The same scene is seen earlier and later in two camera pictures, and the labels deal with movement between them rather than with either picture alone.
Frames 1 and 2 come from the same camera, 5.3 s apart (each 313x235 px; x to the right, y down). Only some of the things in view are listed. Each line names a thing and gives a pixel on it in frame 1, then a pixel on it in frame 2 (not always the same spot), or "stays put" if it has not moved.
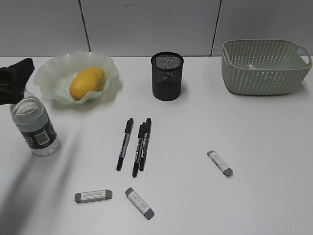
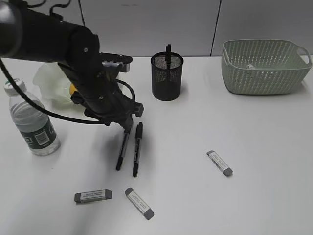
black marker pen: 148,124 -> 168,56
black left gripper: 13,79 -> 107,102
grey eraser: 93,196 stays put
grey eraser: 226,170 stays put
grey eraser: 138,203 stays put
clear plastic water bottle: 35,125 stays put
